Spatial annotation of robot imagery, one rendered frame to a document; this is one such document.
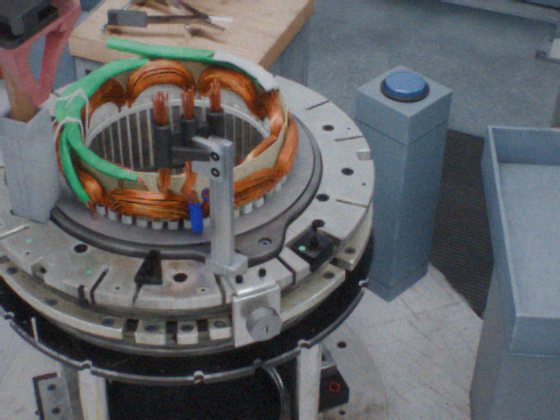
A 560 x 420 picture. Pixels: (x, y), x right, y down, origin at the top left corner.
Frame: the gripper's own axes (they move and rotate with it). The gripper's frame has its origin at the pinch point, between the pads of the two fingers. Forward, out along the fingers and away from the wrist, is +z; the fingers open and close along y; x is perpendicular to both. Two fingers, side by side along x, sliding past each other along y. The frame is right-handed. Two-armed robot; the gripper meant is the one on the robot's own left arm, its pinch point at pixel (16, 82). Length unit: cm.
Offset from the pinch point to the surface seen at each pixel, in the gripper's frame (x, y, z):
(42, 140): -0.3, 1.8, 4.3
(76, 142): 2.1, 2.7, 5.8
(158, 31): 29.3, -12.0, 17.5
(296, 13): 40.6, -2.5, 18.2
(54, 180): 0.0, 1.8, 8.5
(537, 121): 183, -15, 139
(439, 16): 220, -64, 145
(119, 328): -5.3, 11.9, 13.8
